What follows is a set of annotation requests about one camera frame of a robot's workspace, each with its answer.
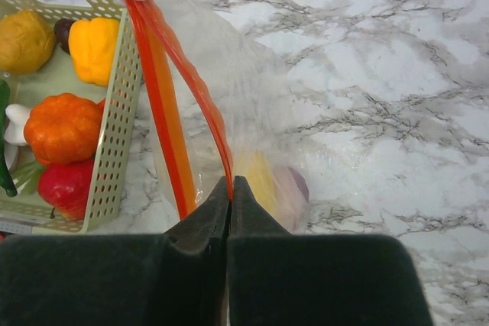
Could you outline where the dark purple toy eggplant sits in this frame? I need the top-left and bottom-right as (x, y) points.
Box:
(53, 18), (75, 55)

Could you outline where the brown toy potato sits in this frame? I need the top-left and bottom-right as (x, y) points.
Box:
(1, 10), (56, 76)

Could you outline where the yellow bell pepper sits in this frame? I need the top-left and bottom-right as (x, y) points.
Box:
(68, 18), (120, 87)

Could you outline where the white toy mushroom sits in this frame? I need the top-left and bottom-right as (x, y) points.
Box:
(4, 104), (31, 147)

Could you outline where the red toy apple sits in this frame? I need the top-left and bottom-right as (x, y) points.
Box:
(37, 159), (94, 221)

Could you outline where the clear zip bag orange zipper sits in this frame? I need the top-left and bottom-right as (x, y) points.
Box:
(114, 0), (307, 218)

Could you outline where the green plastic basket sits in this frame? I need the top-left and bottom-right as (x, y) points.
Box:
(1, 0), (143, 234)

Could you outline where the yellow toy squash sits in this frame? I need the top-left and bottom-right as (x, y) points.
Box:
(234, 150), (291, 230)

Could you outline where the purple toy onion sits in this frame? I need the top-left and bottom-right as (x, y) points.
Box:
(274, 166), (309, 233)

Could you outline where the green toy cucumber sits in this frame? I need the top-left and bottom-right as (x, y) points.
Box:
(0, 79), (18, 198)

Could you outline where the orange toy pumpkin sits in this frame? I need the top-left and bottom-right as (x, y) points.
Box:
(24, 93), (104, 166)

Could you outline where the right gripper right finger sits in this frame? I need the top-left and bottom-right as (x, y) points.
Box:
(227, 177), (432, 325)

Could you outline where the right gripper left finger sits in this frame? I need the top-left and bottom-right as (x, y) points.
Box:
(1, 180), (230, 325)

